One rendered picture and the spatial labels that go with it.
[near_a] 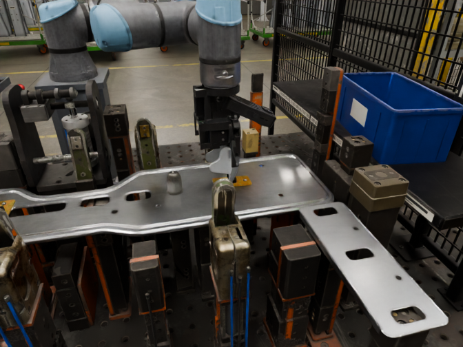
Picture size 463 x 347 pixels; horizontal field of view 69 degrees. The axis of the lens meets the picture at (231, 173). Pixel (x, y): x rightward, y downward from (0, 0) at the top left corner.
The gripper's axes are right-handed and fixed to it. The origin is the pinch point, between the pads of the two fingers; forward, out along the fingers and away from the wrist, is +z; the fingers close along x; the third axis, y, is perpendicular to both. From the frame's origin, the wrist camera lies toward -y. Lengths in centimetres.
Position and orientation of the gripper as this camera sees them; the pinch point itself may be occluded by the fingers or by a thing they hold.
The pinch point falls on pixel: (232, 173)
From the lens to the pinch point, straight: 74.0
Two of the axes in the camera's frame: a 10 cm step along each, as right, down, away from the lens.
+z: 0.1, 8.6, 5.1
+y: -9.7, 1.3, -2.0
